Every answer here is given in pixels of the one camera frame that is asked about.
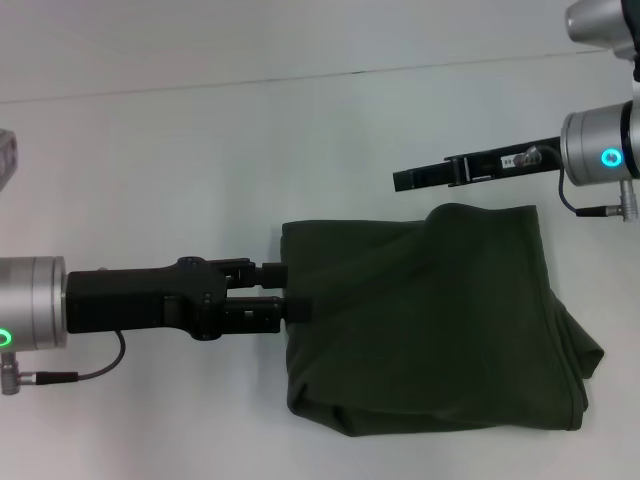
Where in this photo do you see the dark green FREE! t-shirt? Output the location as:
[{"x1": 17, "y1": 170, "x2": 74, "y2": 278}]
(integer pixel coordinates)
[{"x1": 279, "y1": 201, "x2": 607, "y2": 439}]

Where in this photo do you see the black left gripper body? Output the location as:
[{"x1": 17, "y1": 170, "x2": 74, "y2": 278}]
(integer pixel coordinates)
[{"x1": 64, "y1": 255, "x2": 230, "y2": 343}]

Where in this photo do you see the silver right wrist depth camera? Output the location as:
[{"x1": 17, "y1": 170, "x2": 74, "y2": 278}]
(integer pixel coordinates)
[{"x1": 564, "y1": 0, "x2": 640, "y2": 62}]

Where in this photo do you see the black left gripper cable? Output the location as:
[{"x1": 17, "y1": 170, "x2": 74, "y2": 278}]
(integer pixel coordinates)
[{"x1": 22, "y1": 330, "x2": 127, "y2": 386}]

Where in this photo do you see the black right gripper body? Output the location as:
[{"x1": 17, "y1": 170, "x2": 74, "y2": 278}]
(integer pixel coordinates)
[{"x1": 443, "y1": 135, "x2": 565, "y2": 190}]

